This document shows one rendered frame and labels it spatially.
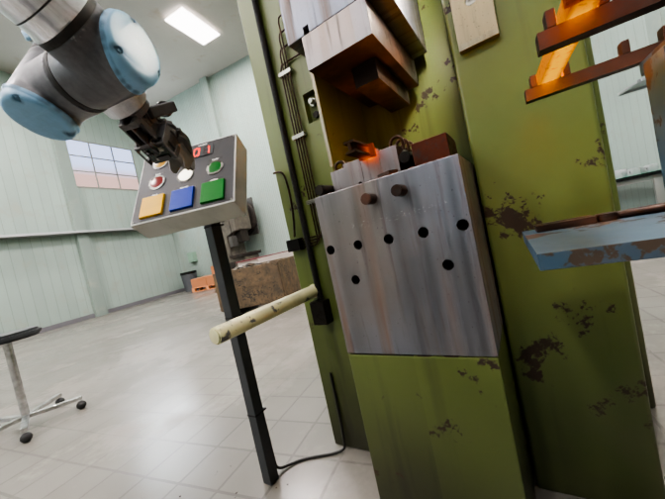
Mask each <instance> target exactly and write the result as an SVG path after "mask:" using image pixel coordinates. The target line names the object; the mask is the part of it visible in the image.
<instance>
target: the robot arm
mask: <svg viewBox="0 0 665 499"><path fill-rule="evenodd" d="M0 13H2V14H3V15H4V16H5V17H7V18H8V19H9V20H10V21H12V22H13V23H14V24H15V25H16V26H18V27H19V28H20V29H21V30H22V34H23V36H24V37H25V39H26V41H28V42H30V43H31V44H32V46H31V48H30V49H29V50H28V52H27V53H26V55H25V56H24V58H23V59H22V61H21V62H20V64H19V65H18V67H17V68H16V69H15V71H14V72H13V74H12V75H11V77H10V78H9V80H8V81H7V83H4V84H2V86H1V89H2V90H1V92H0V106H1V108H2V109H3V111H4V112H5V113H6V114H7V115H8V116H9V117H10V118H11V119H12V120H14V121H15V122H16V123H18V124H19V125H21V126H22V127H24V128H26V129H27V130H29V131H31V132H33V133H35V134H37V135H40V136H42V137H45V138H48V139H52V140H57V141H68V140H71V139H73V138H75V136H76V135H77V134H79V133H80V127H81V125H82V123H83V122H84V121H86V120H88V119H90V118H92V117H94V116H96V115H98V114H100V113H102V112H104V113H105V114H106V115H107V116H108V117H109V118H111V119H114V120H119V121H120V123H119V128H120V129H121V130H122V131H124V132H125V133H126V134H127V135H128V136H129V137H130V138H131V139H132V140H133V141H134V142H135V143H136V144H135V148H134V151H136V152H137V153H138V154H139V155H140V156H141V157H142V158H143V159H144V160H145V161H146V162H147V163H149V164H150V165H152V162H154V163H160V162H164V161H168V163H169V167H170V170H171V171H172V172H173V173H177V172H178V170H179V168H180V167H183V168H186V169H187V170H194V169H195V158H194V153H193V149H192V146H191V142H190V140H189V138H188V137H187V135H186V134H185V133H183V132H182V131H181V129H180V128H177V127H176V126H175V125H174V124H172V121H168V120H166V119H165V118H167V117H170V116H171V115H172V113H174V112H177V108H176V106H175V103H174V102H173V101H169V102H166V101H158V102H157V103H156V104H155V105H153V106H149V102H148V101H147V100H146V90H147V89H149V88H150V87H152V86H153V85H155V84H156V83H157V81H158V79H159V76H160V63H159V58H158V55H157V52H156V50H155V48H154V45H153V44H152V42H151V40H150V38H149V37H148V35H147V34H146V32H145V31H144V29H143V28H142V27H141V26H140V25H139V23H138V22H137V21H136V20H134V19H133V18H132V17H130V16H129V15H128V14H127V13H125V12H123V11H121V10H117V9H112V8H109V9H106V10H104V9H103V8H102V7H101V6H100V5H99V4H98V3H97V1H95V0H0ZM160 117H164V118H163V119H160ZM141 151H142V152H143V153H144V154H145V155H146V156H147V157H148V160H147V159H146V158H145V157H144V156H143V155H142V154H141Z"/></svg>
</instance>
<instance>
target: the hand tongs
mask: <svg viewBox="0 0 665 499"><path fill-rule="evenodd" d="M659 212H665V202H664V203H658V204H653V205H647V206H642V207H637V208H631V209H626V210H621V211H614V212H607V213H601V214H596V215H595V216H591V215H588V216H582V217H576V218H571V219H565V220H559V221H554V222H548V223H542V224H536V225H534V229H535V230H536V231H537V232H538V233H541V232H547V231H553V230H559V229H566V228H572V227H578V226H584V225H590V224H596V223H598V222H605V221H612V220H616V219H619V218H626V217H632V216H639V215H646V214H653V213H659Z"/></svg>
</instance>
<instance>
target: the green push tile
mask: <svg viewBox="0 0 665 499"><path fill-rule="evenodd" d="M225 185H226V180H225V179H224V178H221V179H217V180H213V181H209V182H205V183H202V184H201V195H200V204H201V205H202V204H206V203H210V202H214V201H218V200H222V199H225Z"/></svg>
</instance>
